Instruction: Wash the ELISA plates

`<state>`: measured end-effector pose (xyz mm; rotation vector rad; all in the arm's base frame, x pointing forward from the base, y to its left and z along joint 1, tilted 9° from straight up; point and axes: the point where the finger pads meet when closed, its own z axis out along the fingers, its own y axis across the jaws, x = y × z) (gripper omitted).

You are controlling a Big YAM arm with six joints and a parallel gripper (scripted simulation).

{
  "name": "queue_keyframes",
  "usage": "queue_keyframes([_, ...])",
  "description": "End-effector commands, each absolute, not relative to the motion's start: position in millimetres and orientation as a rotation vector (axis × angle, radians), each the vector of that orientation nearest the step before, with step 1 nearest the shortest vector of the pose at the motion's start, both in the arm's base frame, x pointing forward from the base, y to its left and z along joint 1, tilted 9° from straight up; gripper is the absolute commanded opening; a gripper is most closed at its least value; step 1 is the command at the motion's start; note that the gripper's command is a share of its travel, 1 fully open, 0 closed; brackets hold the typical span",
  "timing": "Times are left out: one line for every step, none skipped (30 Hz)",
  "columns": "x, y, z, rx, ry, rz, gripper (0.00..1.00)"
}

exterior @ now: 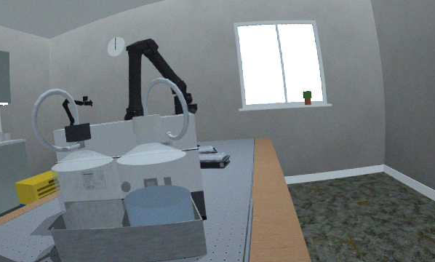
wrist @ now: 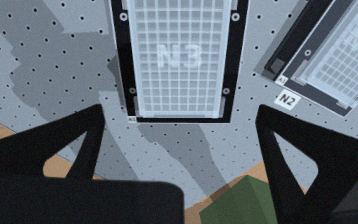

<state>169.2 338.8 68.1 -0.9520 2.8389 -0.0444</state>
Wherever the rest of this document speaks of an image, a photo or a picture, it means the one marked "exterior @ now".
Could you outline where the white plastic bottle with black cap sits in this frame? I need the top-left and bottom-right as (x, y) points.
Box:
(51, 123), (124, 229)

